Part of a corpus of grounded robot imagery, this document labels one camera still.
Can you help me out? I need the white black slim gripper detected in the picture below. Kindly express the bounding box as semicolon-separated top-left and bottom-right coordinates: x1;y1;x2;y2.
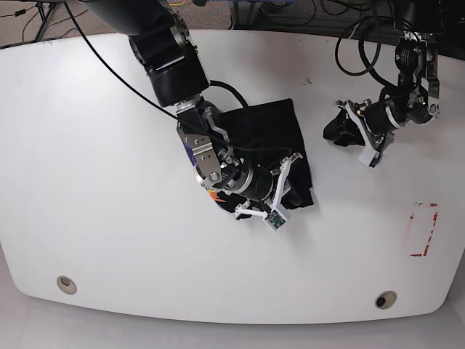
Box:
323;99;396;155

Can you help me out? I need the white black large gripper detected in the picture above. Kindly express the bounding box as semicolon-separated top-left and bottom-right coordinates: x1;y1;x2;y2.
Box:
234;152;303;222

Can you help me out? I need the black graphic t-shirt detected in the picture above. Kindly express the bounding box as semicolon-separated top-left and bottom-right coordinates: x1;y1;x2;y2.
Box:
177;97;314;214

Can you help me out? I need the slim black robot arm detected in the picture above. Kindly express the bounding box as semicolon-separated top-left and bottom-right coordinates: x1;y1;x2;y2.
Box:
323;1;443;167

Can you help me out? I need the large black robot arm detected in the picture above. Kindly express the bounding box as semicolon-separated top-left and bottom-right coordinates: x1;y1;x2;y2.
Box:
85;1;313;228

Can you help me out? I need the red tape rectangle marking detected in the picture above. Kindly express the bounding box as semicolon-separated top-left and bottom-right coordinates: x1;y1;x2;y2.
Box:
405;202;440;257

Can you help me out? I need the black tripod stand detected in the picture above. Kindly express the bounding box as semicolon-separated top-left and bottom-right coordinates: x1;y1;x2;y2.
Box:
33;1;57;42

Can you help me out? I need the wrist camera green board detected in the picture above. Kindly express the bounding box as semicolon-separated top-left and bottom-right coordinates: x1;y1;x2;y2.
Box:
359;148;383;168

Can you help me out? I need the wrist camera on large arm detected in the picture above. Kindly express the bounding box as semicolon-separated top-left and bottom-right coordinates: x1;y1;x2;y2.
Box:
263;209;291;231

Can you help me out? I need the black cable slim arm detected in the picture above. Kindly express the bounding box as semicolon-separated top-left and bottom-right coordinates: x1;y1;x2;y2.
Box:
334;15;399;92

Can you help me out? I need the right table cable grommet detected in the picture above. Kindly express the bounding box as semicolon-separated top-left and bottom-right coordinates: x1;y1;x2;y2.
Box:
374;290;397;310

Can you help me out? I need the table cable grommet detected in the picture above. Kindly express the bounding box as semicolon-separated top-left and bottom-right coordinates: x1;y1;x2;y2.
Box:
374;290;397;310
57;276;77;295

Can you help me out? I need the left table cable grommet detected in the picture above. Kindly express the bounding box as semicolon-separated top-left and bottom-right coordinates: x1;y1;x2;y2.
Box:
57;276;77;295

